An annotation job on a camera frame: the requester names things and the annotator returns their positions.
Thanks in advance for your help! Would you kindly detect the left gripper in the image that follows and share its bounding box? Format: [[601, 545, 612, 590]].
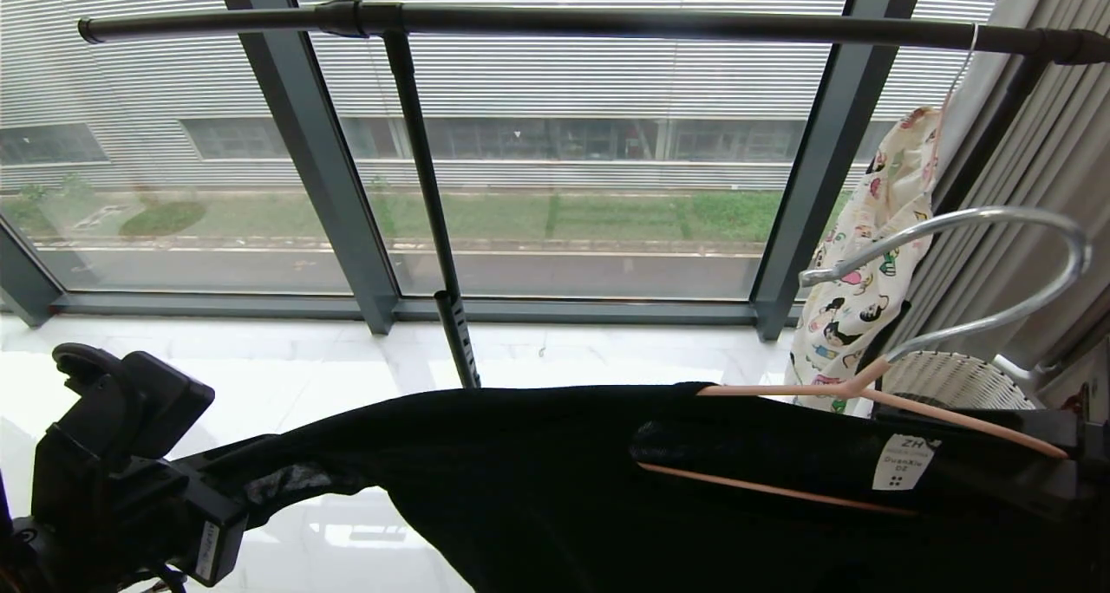
[[35, 428, 248, 587]]

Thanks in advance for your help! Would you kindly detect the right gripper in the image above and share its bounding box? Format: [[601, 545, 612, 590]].
[[878, 407, 1110, 525]]

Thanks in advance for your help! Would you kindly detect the pink clothes hanger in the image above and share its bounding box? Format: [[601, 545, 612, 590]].
[[928, 23, 979, 143], [637, 205, 1092, 518]]

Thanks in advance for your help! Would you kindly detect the cream printed garment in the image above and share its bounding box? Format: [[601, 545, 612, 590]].
[[785, 106, 946, 419]]

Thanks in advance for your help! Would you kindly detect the black garment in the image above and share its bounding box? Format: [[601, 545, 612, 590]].
[[204, 382, 1110, 593]]

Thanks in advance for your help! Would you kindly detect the white laundry basket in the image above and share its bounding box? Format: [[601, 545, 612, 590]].
[[880, 350, 1041, 412]]

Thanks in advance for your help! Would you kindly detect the black clothes rack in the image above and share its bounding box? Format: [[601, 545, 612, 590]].
[[76, 0, 1110, 390]]

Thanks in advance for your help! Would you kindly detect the beige curtain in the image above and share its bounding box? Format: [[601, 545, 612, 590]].
[[893, 0, 1110, 394]]

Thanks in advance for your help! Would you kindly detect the window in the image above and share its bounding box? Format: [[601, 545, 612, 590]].
[[0, 0, 1007, 342]]

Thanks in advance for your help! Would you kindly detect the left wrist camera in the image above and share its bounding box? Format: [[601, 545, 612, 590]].
[[52, 343, 216, 468]]

